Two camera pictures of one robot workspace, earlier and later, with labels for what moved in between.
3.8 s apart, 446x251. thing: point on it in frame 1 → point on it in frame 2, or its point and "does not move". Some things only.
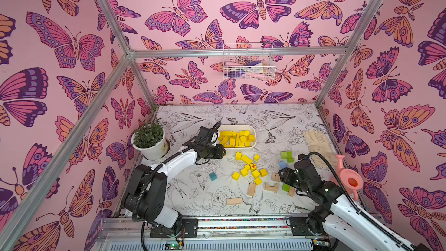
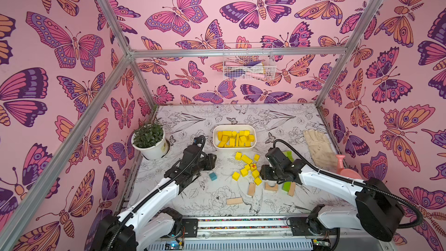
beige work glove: [319, 142] does not move
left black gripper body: [211, 151] → [199, 168]
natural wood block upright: [251, 189] does not move
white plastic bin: [237, 137] does not move
